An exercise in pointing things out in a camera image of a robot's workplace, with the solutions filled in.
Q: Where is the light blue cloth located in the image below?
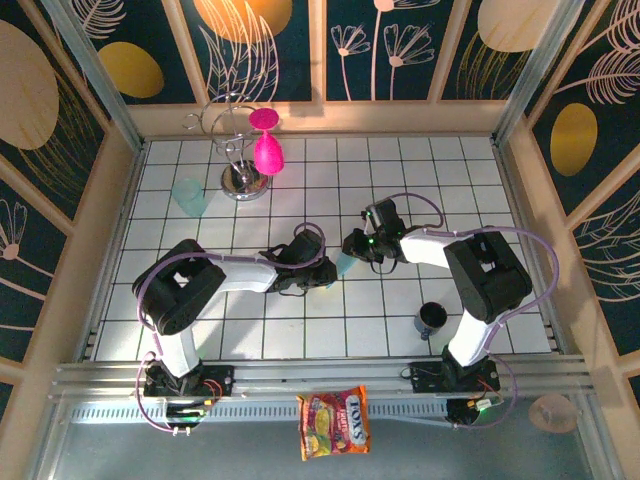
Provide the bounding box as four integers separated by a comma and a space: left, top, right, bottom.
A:
324, 251, 359, 292

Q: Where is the dark mug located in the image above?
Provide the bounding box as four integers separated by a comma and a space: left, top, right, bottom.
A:
413, 301, 449, 342

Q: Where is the pink wine glass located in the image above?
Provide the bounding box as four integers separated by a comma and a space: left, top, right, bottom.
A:
248, 108, 287, 177

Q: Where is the translucent teal plastic cup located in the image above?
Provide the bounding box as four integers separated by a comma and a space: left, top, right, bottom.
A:
171, 178, 209, 219

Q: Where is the orange Fox's candy bag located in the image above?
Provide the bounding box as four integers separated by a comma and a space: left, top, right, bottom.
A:
296, 384, 372, 462

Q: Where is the clear peach wine glass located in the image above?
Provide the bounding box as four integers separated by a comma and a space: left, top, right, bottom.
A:
528, 392, 581, 434

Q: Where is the aluminium mounting rail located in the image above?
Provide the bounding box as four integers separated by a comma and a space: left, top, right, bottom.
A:
49, 355, 601, 401

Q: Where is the chrome wire glass rack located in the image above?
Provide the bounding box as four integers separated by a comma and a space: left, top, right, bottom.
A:
182, 92, 274, 202

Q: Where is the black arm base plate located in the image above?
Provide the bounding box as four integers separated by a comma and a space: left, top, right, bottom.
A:
408, 360, 501, 394
143, 364, 236, 399

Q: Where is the perforated metal cable duct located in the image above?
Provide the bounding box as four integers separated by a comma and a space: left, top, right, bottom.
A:
69, 402, 451, 425

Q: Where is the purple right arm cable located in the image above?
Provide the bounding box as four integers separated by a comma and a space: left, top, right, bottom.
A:
367, 192, 560, 431

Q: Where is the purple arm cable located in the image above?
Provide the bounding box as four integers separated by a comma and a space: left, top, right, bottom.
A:
367, 192, 560, 431
134, 221, 329, 437

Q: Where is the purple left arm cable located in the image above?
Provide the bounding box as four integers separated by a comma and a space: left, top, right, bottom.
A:
134, 221, 329, 437

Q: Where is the aluminium frame post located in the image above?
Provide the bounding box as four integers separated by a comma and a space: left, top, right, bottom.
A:
42, 0, 146, 151
492, 0, 586, 144

